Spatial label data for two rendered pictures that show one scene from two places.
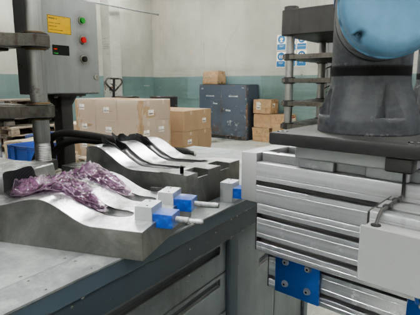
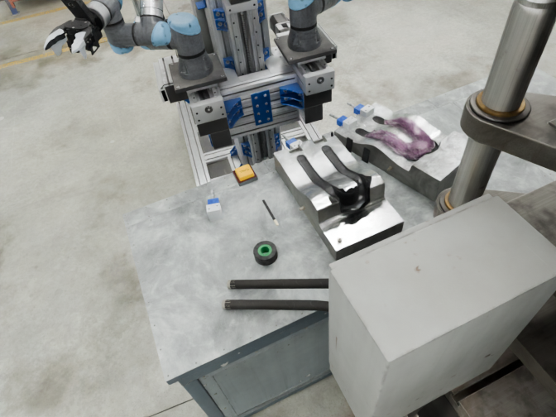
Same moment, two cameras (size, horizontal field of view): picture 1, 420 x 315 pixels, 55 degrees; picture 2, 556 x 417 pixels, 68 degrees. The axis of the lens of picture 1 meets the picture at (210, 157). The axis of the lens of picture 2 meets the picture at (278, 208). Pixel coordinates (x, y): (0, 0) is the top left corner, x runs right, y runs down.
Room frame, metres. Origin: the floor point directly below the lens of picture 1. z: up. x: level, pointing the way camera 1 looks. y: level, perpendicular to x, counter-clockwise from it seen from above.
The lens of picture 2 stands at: (2.15, 0.66, 1.98)
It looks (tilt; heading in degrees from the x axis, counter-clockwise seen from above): 49 degrees down; 218
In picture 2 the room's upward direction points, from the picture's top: 8 degrees counter-clockwise
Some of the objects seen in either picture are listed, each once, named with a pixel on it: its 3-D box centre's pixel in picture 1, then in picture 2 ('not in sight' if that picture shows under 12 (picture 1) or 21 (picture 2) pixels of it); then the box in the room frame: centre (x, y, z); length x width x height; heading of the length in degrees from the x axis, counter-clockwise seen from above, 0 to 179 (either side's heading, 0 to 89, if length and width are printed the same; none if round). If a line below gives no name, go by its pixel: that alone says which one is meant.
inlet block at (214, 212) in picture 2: not in sight; (213, 203); (1.46, -0.19, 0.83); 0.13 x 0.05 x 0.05; 42
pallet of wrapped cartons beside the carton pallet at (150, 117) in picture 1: (123, 132); not in sight; (5.42, 1.18, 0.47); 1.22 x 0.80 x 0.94; 56
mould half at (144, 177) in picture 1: (147, 164); (333, 185); (1.21, 0.19, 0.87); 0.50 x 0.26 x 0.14; 56
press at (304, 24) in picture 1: (335, 90); not in sight; (5.49, -1.71, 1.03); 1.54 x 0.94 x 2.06; 142
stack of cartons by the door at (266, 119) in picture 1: (274, 120); not in sight; (7.87, -1.27, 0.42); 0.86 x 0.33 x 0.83; 52
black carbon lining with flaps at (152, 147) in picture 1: (149, 150); (333, 172); (1.19, 0.18, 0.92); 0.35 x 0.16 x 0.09; 56
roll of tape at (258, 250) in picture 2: not in sight; (265, 252); (1.55, 0.11, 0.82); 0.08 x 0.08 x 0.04
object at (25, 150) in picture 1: (37, 153); not in sight; (4.61, 2.02, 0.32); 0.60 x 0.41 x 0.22; 58
